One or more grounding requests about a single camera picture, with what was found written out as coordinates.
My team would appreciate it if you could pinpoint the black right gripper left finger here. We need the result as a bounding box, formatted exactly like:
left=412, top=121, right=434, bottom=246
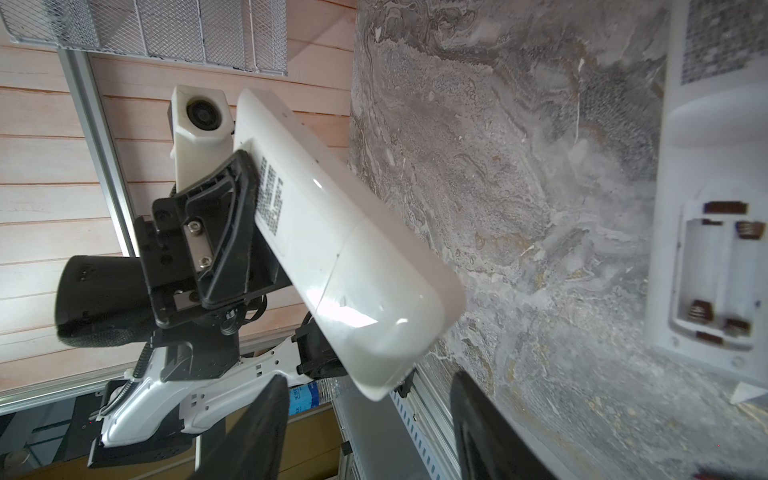
left=190, top=375, right=289, bottom=479

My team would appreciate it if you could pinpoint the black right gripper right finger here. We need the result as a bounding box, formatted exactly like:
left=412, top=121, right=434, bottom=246
left=450, top=371, right=555, bottom=480

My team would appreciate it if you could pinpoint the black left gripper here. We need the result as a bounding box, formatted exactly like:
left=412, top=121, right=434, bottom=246
left=134, top=150, right=291, bottom=381

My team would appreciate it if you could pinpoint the short white remote control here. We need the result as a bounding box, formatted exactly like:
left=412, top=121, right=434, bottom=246
left=234, top=89, right=466, bottom=401

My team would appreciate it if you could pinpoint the long white remote control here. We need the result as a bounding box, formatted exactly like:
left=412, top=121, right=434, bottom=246
left=645, top=1, right=767, bottom=388

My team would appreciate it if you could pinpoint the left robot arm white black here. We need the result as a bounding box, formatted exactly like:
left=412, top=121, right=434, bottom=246
left=55, top=150, right=345, bottom=468

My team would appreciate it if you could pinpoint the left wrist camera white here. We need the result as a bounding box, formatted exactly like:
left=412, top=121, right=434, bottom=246
left=168, top=85, right=235, bottom=193

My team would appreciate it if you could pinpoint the left aluminium wall rail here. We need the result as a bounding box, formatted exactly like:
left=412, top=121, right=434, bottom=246
left=57, top=48, right=138, bottom=257

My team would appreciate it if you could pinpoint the white wire mesh shelf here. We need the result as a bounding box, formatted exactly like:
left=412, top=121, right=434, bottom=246
left=1, top=0, right=288, bottom=76

